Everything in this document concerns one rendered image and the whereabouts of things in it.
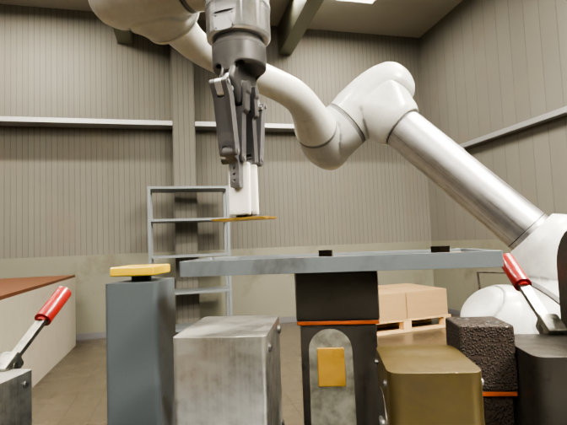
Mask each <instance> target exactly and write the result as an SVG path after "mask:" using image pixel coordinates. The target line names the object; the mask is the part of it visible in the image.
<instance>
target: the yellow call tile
mask: <svg viewBox="0 0 567 425"><path fill-rule="evenodd" d="M167 272H170V264H153V265H130V266H118V267H112V268H111V269H110V275H111V277H132V282H141V281H150V280H152V276H154V275H159V274H163V273H167Z"/></svg>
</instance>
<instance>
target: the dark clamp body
mask: <svg viewBox="0 0 567 425"><path fill-rule="evenodd" d="M514 335H515V347H516V369H517V381H518V390H517V393H518V396H512V397H513V407H514V418H515V425H567V335H546V334H544V333H543V334H514Z"/></svg>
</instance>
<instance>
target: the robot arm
mask: <svg viewBox="0 0 567 425"><path fill-rule="evenodd" d="M89 5H90V7H91V8H92V10H93V12H94V13H95V15H96V16H97V17H98V18H99V19H100V20H101V21H102V22H103V23H105V24H107V25H109V26H110V27H113V28H116V29H119V30H131V31H132V32H133V33H135V34H139V35H142V36H145V37H147V38H148V39H150V40H151V41H152V42H153V43H156V44H159V45H167V44H169V45H171V46H172V47H173V48H174V49H176V50H177V51H178V52H180V53H181V54H182V55H183V56H184V57H186V58H187V59H189V60H190V61H192V62H194V63H196V64H197V65H198V66H200V67H203V68H205V69H207V70H209V71H210V72H212V73H215V74H216V75H218V76H219V78H215V79H210V80H209V87H210V89H211V93H212V96H213V106H214V114H215V121H216V129H217V137H218V145H219V155H220V157H226V159H221V163H222V164H228V165H229V215H230V216H238V215H251V211H252V216H256V215H258V214H259V203H258V183H257V167H261V166H263V157H264V132H265V116H266V112H267V104H266V103H260V101H259V100H258V99H259V94H261V95H263V96H265V97H268V98H269V99H271V100H274V101H276V102H278V103H279V104H281V105H282V106H284V107H285V108H286V109H288V110H289V112H290V114H291V116H292V119H293V123H294V131H295V135H296V137H297V139H298V142H299V145H300V148H301V150H302V151H303V153H304V155H305V156H306V157H307V158H308V159H309V160H310V161H311V162H312V163H313V164H314V165H316V166H317V167H319V168H321V169H326V170H334V169H338V168H340V167H341V166H342V165H343V164H344V163H345V162H346V161H347V159H348V157H349V156H350V155H351V154H352V153H353V152H354V151H355V150H356V149H357V148H358V147H359V146H360V145H362V144H363V143H364V142H365V141H366V140H367V139H369V140H371V141H374V142H377V143H379V144H383V145H390V146H391V147H392V148H394V149H395V150H396V151H397V152H398V153H400V154H401V155H402V156H403V157H404V158H405V159H406V160H407V161H408V162H409V163H411V164H412V165H413V166H414V167H415V168H417V169H418V170H419V171H420V172H421V173H423V174H424V175H425V176H426V177H427V178H429V179H430V180H431V181H432V182H433V183H435V184H436V185H437V186H438V187H439V188H440V189H441V190H442V191H443V192H444V193H446V194H447V195H448V196H449V197H450V198H452V199H453V200H454V201H455V202H456V203H458V204H459V205H460V206H461V207H462V208H464V209H465V210H466V211H467V212H468V213H470V214H471V215H472V216H473V217H474V218H476V219H477V220H478V221H479V222H480V223H481V224H482V225H483V226H484V227H485V228H486V229H488V230H489V231H490V232H491V233H492V234H494V235H495V236H496V237H497V238H498V239H500V240H501V241H502V242H503V243H504V244H506V245H507V246H508V247H509V248H510V249H512V252H511V254H512V255H513V256H514V257H515V258H516V260H517V261H518V263H519V264H520V266H521V268H522V269H523V270H524V272H525V273H526V274H527V276H528V277H529V279H530V280H531V282H532V285H531V288H532V290H533V291H534V293H535V294H536V295H537V297H538V298H539V300H540V301H541V302H542V304H543V306H544V307H545V309H546V310H547V312H548V313H549V314H557V315H558V316H559V318H560V319H561V317H560V307H559V285H558V275H557V251H558V247H559V242H560V240H561V238H562V236H563V234H564V232H565V231H566V230H567V214H555V213H553V214H551V215H550V216H547V215H546V214H545V213H543V212H542V211H541V210H539V209H538V208H537V207H535V206H534V205H533V204H532V203H530V202H529V201H528V200H527V199H526V198H525V197H523V196H522V195H521V194H519V193H518V192H517V191H515V190H514V189H513V188H512V187H510V186H509V185H508V184H506V183H505V182H504V181H503V180H502V179H500V178H499V177H498V176H497V175H495V174H494V173H493V172H492V171H490V170H489V169H488V168H486V167H485V166H484V165H483V164H481V163H480V162H478V161H477V160H476V159H475V158H474V157H473V156H472V155H470V154H469V153H468V152H467V151H466V150H465V149H464V148H462V147H461V146H459V145H458V144H457V143H455V142H454V141H453V140H452V139H450V138H449V137H448V136H446V134H445V133H443V132H442V131H441V130H439V129H438V128H437V127H436V126H434V125H433V124H432V123H430V122H429V121H428V120H426V119H425V118H424V117H422V116H421V115H420V114H419V110H418V107H417V105H416V103H415V101H414V100H413V96H414V91H415V84H414V81H413V77H412V75H411V74H410V72H409V71H408V70H407V69H406V68H405V67H403V66H402V65H400V64H398V63H396V62H383V63H381V64H378V65H376V66H374V67H372V68H370V69H368V70H366V71H365V72H363V73H362V74H360V75H359V76H358V77H357V78H356V79H355V80H354V81H353V82H351V83H350V84H349V85H348V86H347V87H346V88H345V89H343V90H342V91H341V92H340V93H339V94H338V95H337V97H336V98H335V100H334V101H333V102H332V103H331V104H330V105H329V106H328V107H325V106H324V104H323V103H322V102H321V101H320V100H319V99H318V97H317V96H316V95H315V93H314V92H313V91H312V90H311V89H310V88H309V87H308V86H306V85H305V84H304V83H302V82H301V81H300V80H299V79H297V78H295V77H293V76H292V75H290V74H288V73H286V72H284V71H282V70H279V69H277V68H275V67H273V66H270V65H268V64H267V55H266V47H267V46H268V44H269V43H270V40H271V34H270V5H269V0H89ZM201 12H205V14H206V34H205V33H204V32H203V31H202V30H201V28H200V27H199V26H198V24H197V20H198V17H199V13H201ZM222 95H223V96H222ZM473 316H493V317H495V318H497V319H500V320H502V321H504V322H506V323H509V324H511V325H513V326H514V334H539V332H538V331H537V328H536V323H537V317H536V316H535V314H534V313H533V311H532V309H531V307H530V306H529V304H528V303H527V301H526V300H525V298H524V297H523V295H522V294H521V292H519V291H516V290H515V289H514V287H513V286H511V285H504V284H500V285H492V286H488V287H486V288H483V289H480V290H478V291H477V292H476V293H474V294H473V295H471V296H470V297H469V298H468V299H467V301H466V302H465V304H464V305H463V306H462V310H461V316H460V317H473Z"/></svg>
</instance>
